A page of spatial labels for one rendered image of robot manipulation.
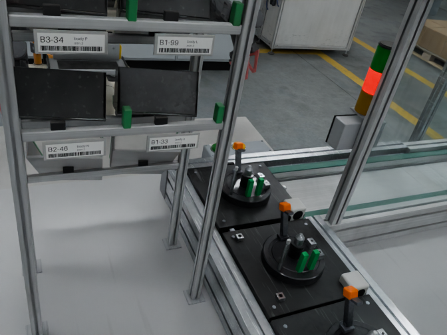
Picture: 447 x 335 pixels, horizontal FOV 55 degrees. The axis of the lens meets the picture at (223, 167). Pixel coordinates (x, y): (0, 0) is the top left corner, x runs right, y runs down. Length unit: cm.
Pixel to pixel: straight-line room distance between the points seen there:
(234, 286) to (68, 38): 57
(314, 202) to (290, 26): 418
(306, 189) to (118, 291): 63
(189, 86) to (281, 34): 460
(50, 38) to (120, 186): 75
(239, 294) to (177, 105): 40
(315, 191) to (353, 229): 18
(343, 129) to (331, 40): 474
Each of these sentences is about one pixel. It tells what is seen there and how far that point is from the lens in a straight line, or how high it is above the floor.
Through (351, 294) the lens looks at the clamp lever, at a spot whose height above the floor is 107.
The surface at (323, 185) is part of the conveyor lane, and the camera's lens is 136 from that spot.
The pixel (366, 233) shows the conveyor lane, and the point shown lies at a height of 90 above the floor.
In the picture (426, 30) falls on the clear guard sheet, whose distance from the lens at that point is 98.
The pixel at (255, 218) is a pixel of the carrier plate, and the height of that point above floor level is 97.
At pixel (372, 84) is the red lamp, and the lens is 98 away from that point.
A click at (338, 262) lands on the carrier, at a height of 97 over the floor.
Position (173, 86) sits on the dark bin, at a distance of 72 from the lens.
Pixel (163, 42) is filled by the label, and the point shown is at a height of 144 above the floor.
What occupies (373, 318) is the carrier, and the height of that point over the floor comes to 97.
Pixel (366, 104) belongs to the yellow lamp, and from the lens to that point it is 100.
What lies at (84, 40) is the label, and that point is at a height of 144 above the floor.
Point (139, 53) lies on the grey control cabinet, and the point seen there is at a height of 17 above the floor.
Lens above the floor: 164
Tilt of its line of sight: 34 degrees down
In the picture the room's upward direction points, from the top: 11 degrees clockwise
